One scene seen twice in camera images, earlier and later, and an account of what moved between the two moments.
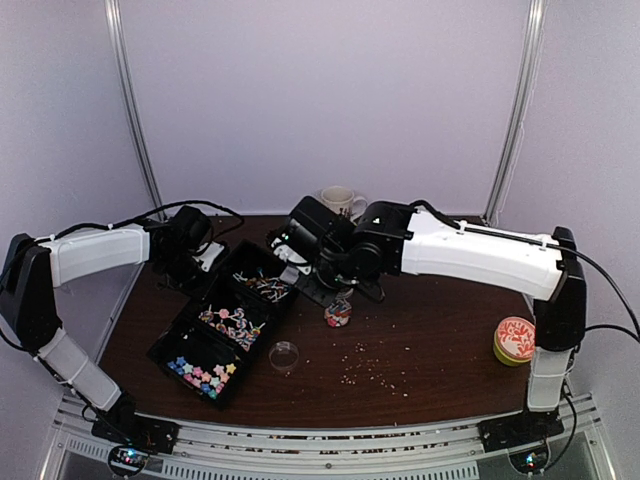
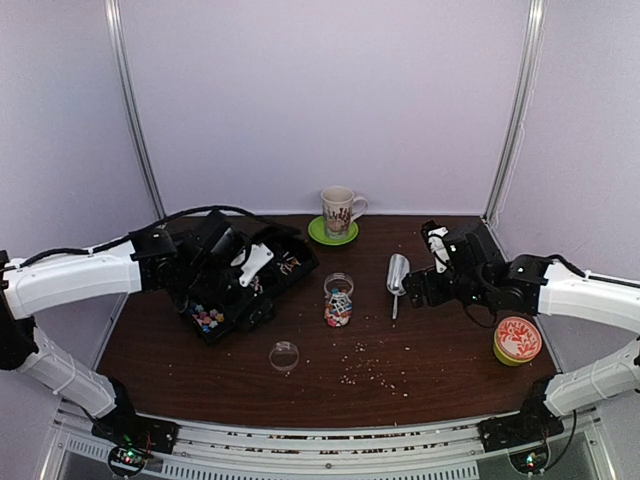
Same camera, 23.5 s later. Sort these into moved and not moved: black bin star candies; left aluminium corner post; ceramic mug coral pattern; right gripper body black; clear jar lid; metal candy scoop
Moved: black bin star candies; right gripper body black; metal candy scoop
Not moved: clear jar lid; left aluminium corner post; ceramic mug coral pattern
